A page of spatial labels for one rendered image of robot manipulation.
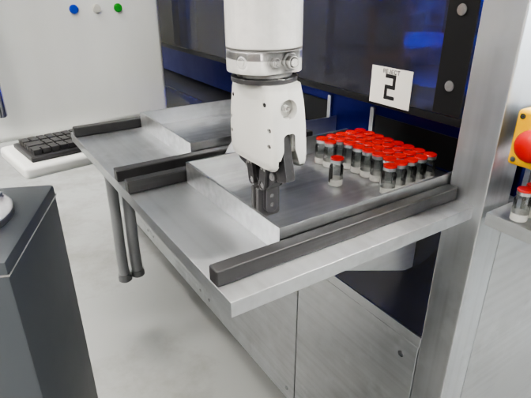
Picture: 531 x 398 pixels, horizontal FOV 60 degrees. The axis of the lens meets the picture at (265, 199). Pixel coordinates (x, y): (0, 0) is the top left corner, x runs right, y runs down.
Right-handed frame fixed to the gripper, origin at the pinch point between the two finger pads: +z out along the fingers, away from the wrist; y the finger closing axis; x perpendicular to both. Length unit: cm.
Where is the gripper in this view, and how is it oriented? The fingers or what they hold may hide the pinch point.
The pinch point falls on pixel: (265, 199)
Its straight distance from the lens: 58.5
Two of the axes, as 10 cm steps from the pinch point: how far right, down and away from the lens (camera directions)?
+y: -5.5, -3.5, 7.6
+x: -8.4, 2.4, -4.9
